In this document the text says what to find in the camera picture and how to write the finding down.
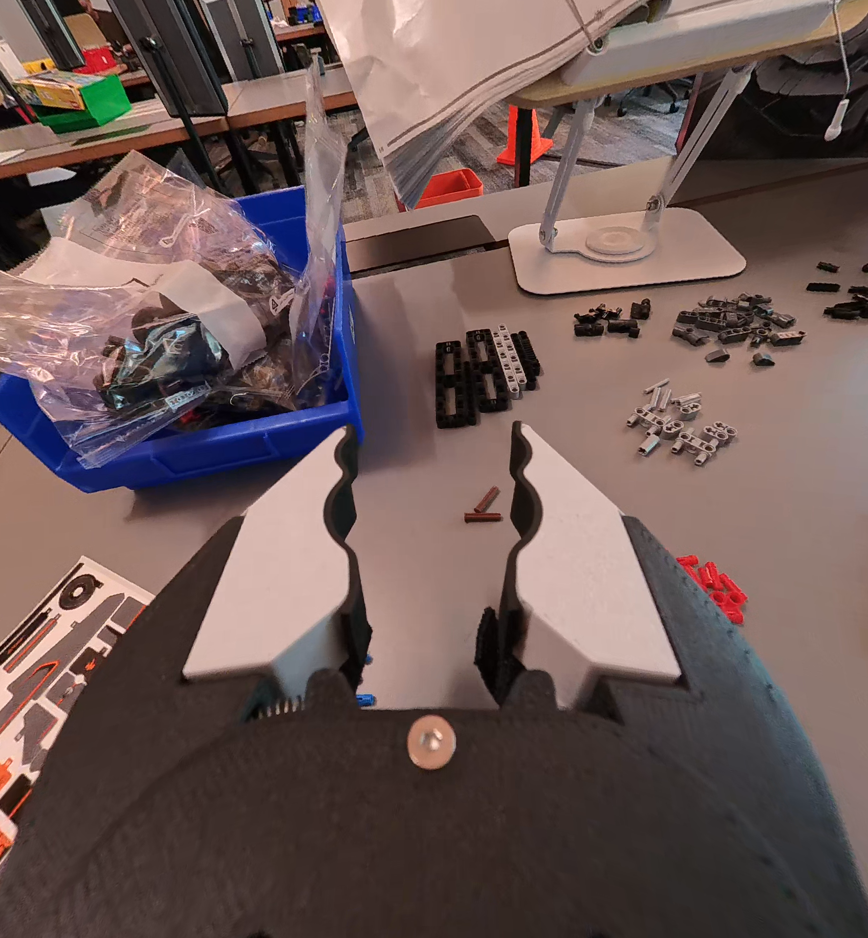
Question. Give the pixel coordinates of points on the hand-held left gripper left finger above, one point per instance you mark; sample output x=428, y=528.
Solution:
x=280, y=571

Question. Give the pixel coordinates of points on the yellow toy box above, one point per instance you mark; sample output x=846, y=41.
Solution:
x=53, y=89

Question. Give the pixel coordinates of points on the blue plastic bin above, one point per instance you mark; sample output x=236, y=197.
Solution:
x=221, y=447

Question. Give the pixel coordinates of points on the brown lego axle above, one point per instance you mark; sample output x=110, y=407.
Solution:
x=488, y=499
x=483, y=518

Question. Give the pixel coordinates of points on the white lamp base stand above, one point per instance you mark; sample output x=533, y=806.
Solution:
x=661, y=253

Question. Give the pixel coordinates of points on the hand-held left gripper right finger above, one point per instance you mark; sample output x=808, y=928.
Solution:
x=588, y=586

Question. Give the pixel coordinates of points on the orange traffic cone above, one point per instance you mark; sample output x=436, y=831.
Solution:
x=523, y=143

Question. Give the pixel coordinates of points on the pile of dark grey pieces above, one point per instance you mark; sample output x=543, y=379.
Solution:
x=734, y=322

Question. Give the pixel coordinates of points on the scatter of black lego pins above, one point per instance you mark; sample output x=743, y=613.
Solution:
x=863, y=304

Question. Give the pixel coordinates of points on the green box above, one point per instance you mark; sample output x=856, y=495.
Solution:
x=97, y=106

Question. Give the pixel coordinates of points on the orange plastic bin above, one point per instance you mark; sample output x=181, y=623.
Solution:
x=449, y=187

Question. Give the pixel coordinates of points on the clear plastic parts bag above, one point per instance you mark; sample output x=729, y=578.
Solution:
x=148, y=220
x=324, y=220

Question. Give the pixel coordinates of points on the lego sticker sheet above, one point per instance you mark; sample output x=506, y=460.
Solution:
x=45, y=659

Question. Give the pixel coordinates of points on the grey upright panel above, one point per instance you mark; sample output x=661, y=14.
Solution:
x=247, y=36

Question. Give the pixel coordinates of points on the grey background table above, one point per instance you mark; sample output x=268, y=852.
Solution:
x=111, y=143
x=280, y=95

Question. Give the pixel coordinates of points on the pile of red lego pins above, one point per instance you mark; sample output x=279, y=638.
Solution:
x=720, y=586

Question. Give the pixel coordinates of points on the black lego beam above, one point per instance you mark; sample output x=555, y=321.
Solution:
x=529, y=359

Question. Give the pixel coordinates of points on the pile of black angled connectors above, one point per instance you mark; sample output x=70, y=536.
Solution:
x=614, y=322

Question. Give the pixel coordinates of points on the light grey lego beam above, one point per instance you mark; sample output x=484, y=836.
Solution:
x=509, y=366

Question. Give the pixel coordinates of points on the pile of light grey connectors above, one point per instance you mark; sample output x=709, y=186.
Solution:
x=679, y=429

